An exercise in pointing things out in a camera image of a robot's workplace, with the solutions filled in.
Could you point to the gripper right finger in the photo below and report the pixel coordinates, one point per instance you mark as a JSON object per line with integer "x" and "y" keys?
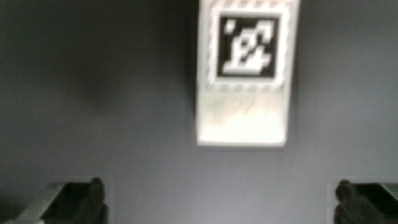
{"x": 366, "y": 203}

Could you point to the white leg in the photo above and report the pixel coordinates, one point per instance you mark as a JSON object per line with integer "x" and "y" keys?
{"x": 245, "y": 55}

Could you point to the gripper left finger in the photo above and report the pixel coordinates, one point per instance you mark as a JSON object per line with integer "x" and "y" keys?
{"x": 69, "y": 204}

